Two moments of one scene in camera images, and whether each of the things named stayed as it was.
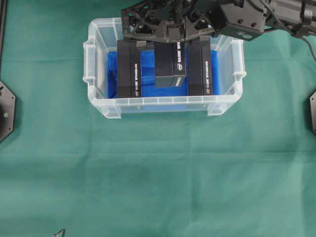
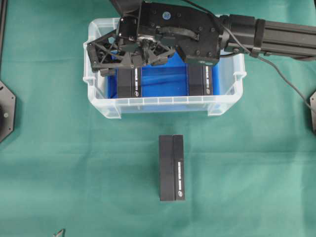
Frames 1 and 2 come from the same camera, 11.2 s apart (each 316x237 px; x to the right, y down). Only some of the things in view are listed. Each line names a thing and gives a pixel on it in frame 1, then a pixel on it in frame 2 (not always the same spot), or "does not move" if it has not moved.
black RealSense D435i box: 129,65 does not move
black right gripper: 170,20 → 153,35
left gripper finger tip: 60,234 does not move
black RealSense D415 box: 170,63 → 172,172
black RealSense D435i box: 201,66 does not move
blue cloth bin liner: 148,88 does not move
